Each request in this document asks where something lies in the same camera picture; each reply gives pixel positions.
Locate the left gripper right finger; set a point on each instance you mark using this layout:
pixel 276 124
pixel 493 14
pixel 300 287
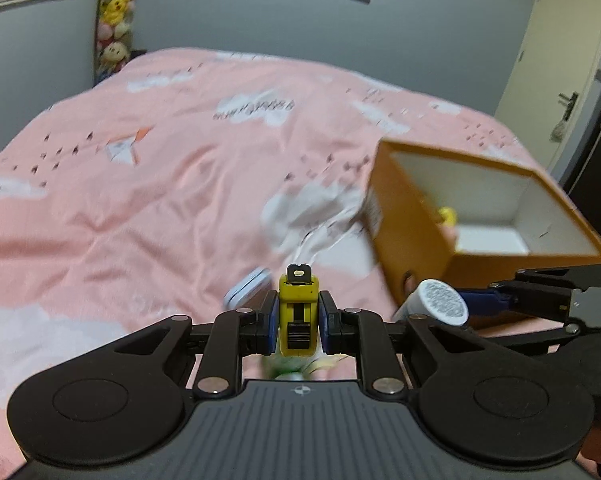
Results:
pixel 372 342

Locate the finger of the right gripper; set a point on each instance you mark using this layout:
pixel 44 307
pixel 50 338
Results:
pixel 484 301

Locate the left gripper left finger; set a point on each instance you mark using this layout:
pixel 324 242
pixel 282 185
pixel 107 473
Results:
pixel 224 344

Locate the white round jar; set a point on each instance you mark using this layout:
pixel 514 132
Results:
pixel 437 300

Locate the green gel sanitizer bottle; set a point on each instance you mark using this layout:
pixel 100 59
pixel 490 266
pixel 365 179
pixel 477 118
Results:
pixel 320 366

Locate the yellow cap bottle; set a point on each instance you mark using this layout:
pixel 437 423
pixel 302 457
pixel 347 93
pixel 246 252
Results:
pixel 448 215

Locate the cream room door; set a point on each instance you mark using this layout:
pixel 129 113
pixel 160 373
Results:
pixel 560 53

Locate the pink carton box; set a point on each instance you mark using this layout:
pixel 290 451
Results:
pixel 450 235

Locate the orange cardboard storage box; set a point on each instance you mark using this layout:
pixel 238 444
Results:
pixel 509 218

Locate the pink cloud-print bed quilt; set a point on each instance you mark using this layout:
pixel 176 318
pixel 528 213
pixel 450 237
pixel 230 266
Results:
pixel 128 212

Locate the hanging plush toy column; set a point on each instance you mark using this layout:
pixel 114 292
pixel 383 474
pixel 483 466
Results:
pixel 112 37

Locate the black door handle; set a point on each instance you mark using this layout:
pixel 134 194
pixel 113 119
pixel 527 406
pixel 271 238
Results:
pixel 569 102

